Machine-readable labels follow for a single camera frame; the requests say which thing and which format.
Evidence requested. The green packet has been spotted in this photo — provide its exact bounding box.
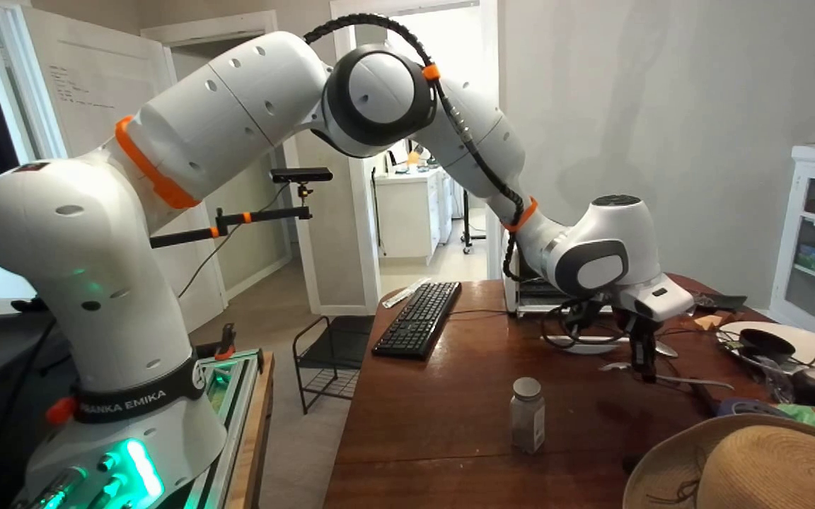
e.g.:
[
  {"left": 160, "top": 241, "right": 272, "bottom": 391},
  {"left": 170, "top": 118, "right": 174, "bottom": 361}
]
[{"left": 769, "top": 401, "right": 815, "bottom": 436}]

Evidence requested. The white kitchen island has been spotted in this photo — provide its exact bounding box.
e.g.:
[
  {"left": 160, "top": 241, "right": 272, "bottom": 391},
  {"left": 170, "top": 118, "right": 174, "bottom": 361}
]
[{"left": 372, "top": 167, "right": 459, "bottom": 263}]

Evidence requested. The black stereo camera bar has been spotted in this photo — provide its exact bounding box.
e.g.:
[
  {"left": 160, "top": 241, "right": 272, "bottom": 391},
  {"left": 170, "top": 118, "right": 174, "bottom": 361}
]
[{"left": 269, "top": 163, "right": 336, "bottom": 187}]

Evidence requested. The black chair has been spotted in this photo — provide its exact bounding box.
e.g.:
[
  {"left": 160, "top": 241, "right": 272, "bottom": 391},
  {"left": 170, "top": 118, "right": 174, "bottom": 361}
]
[{"left": 288, "top": 313, "right": 375, "bottom": 416}]

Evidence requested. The tan straw hat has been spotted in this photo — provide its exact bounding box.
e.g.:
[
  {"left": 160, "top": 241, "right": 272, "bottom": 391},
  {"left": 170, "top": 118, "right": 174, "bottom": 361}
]
[{"left": 619, "top": 410, "right": 815, "bottom": 509}]

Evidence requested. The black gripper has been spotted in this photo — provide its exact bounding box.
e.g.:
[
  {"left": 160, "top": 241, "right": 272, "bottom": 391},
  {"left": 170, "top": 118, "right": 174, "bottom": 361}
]
[{"left": 629, "top": 307, "right": 661, "bottom": 384}]

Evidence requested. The black computer keyboard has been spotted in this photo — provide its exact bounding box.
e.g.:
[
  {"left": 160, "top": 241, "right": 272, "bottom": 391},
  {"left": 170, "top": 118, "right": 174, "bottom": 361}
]
[{"left": 368, "top": 278, "right": 466, "bottom": 365}]

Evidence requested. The black rod with orange clips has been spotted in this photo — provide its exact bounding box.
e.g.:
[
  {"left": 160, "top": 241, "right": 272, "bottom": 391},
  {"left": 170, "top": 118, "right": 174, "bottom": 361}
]
[{"left": 147, "top": 204, "right": 317, "bottom": 255}]

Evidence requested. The dark flat object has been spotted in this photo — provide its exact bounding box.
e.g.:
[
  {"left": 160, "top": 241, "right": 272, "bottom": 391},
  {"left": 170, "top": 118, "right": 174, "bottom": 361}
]
[{"left": 694, "top": 290, "right": 750, "bottom": 316}]

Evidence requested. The glass jar with grey lid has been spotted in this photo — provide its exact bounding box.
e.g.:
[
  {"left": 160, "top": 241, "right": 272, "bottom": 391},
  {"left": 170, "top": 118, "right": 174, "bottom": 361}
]
[{"left": 507, "top": 372, "right": 549, "bottom": 459}]

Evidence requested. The glass mini oven door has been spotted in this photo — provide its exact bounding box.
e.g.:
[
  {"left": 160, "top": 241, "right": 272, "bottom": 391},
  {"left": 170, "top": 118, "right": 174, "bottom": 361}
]
[{"left": 539, "top": 316, "right": 638, "bottom": 358}]

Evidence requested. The aluminium base frame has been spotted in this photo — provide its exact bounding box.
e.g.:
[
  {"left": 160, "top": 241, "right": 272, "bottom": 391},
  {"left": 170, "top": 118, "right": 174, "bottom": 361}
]
[{"left": 7, "top": 347, "right": 269, "bottom": 509}]

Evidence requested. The white whiteboard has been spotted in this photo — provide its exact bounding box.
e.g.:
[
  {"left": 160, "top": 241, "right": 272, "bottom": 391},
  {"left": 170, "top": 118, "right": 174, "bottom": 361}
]
[{"left": 20, "top": 6, "right": 231, "bottom": 334}]

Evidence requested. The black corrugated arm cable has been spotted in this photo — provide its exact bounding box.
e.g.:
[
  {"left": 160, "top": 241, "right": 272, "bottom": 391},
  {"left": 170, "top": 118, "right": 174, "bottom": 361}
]
[{"left": 303, "top": 10, "right": 542, "bottom": 234}]

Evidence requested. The dark lumpy object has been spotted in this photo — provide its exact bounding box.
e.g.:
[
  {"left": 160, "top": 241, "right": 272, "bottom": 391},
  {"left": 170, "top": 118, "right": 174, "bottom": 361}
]
[{"left": 737, "top": 326, "right": 797, "bottom": 365}]

